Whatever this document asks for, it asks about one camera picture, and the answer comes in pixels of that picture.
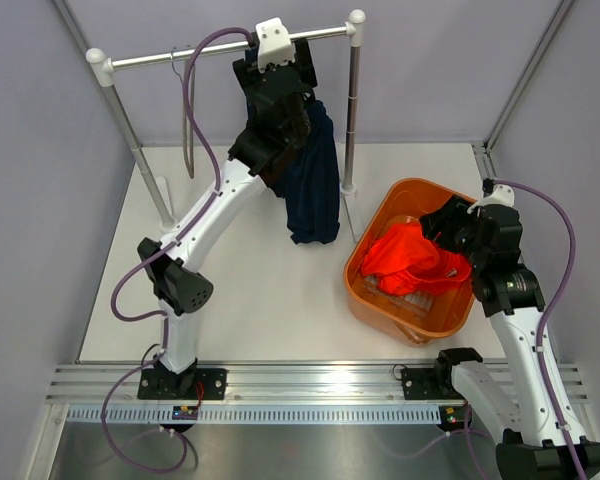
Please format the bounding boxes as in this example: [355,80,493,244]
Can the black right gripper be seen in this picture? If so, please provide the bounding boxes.
[419,194,487,269]

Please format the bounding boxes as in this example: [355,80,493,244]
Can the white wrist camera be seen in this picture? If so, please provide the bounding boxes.
[255,17,296,73]
[467,178,515,214]

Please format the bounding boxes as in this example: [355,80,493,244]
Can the silver clothes rack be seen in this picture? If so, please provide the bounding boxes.
[86,9,366,241]

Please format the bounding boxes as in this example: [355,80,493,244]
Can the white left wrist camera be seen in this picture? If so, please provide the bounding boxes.
[255,17,296,73]

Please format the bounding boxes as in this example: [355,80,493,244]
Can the orange mesh shorts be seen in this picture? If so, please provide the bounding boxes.
[360,222,471,296]

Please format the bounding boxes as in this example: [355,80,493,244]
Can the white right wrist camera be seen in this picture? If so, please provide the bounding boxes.
[467,178,515,214]

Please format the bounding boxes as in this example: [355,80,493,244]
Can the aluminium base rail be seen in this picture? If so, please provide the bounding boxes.
[44,362,589,406]

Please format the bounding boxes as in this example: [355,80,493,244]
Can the white slotted cable duct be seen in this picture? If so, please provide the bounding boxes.
[67,403,442,425]

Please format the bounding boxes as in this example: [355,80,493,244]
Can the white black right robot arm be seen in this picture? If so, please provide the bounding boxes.
[420,195,600,479]

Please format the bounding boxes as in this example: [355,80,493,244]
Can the navy blue shorts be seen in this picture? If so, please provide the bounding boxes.
[243,47,342,246]

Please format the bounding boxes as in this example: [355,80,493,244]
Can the orange plastic basket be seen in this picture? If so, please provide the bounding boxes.
[344,178,475,346]

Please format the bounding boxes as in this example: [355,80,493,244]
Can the beige hanger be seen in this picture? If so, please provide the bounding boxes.
[171,58,195,179]

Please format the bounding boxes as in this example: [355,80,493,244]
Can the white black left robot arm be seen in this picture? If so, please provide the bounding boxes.
[138,39,317,400]

